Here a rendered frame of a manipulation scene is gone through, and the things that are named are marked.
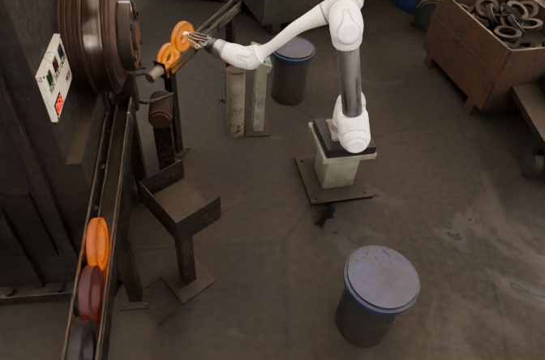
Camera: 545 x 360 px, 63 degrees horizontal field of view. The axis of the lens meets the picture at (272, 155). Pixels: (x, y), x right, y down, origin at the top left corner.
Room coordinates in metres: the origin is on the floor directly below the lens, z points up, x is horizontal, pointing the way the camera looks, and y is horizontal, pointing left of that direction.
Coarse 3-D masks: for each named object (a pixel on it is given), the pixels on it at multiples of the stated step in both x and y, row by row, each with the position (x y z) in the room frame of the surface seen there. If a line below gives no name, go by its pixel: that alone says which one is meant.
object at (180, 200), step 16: (160, 176) 1.21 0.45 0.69; (176, 176) 1.26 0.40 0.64; (144, 192) 1.12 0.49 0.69; (160, 192) 1.20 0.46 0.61; (176, 192) 1.21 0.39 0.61; (192, 192) 1.22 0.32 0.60; (160, 208) 1.05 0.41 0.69; (176, 208) 1.13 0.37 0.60; (192, 208) 1.14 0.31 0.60; (208, 208) 1.07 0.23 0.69; (176, 224) 0.97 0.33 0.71; (192, 224) 1.01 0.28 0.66; (208, 224) 1.07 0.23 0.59; (176, 240) 0.98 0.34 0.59; (192, 256) 1.14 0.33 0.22; (176, 272) 1.17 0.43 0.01; (192, 272) 1.13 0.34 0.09; (208, 272) 1.19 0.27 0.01; (176, 288) 1.09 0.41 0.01; (192, 288) 1.10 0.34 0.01
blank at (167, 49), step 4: (168, 44) 2.08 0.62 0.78; (164, 48) 2.05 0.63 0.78; (168, 48) 2.05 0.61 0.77; (172, 48) 2.08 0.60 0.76; (160, 52) 2.03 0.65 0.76; (164, 52) 2.03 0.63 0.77; (168, 52) 2.05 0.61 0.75; (172, 52) 2.08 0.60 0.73; (176, 52) 2.11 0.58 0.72; (160, 56) 2.01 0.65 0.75; (164, 56) 2.02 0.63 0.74; (172, 56) 2.10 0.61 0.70; (176, 56) 2.11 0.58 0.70; (160, 60) 2.01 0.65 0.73; (164, 60) 2.02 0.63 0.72; (172, 60) 2.09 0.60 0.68; (168, 64) 2.04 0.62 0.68
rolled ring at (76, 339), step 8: (88, 320) 0.58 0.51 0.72; (80, 328) 0.53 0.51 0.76; (88, 328) 0.55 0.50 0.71; (72, 336) 0.51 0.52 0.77; (80, 336) 0.51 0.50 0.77; (88, 336) 0.55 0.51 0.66; (72, 344) 0.49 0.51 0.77; (80, 344) 0.49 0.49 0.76; (88, 344) 0.54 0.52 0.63; (96, 344) 0.55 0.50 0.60; (72, 352) 0.47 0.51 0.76; (80, 352) 0.47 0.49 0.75; (88, 352) 0.52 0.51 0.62
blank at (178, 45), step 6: (180, 24) 2.01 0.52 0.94; (186, 24) 2.04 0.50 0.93; (174, 30) 1.99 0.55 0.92; (180, 30) 1.99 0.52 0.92; (186, 30) 2.03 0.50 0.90; (192, 30) 2.09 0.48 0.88; (174, 36) 1.97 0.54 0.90; (180, 36) 1.99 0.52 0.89; (174, 42) 1.96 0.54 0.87; (180, 42) 1.99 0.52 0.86; (186, 42) 2.03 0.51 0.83; (174, 48) 1.97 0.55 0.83; (180, 48) 1.99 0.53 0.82; (186, 48) 2.03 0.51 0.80
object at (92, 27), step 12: (84, 0) 1.45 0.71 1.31; (96, 0) 1.46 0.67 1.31; (84, 12) 1.41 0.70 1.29; (96, 12) 1.42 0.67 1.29; (84, 24) 1.39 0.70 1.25; (96, 24) 1.39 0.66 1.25; (84, 36) 1.36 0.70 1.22; (96, 36) 1.37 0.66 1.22; (84, 48) 1.35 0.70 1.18; (96, 48) 1.35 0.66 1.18; (96, 60) 1.34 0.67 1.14; (96, 72) 1.34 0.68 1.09; (108, 72) 1.36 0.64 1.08; (96, 84) 1.36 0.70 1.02; (108, 84) 1.35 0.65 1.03
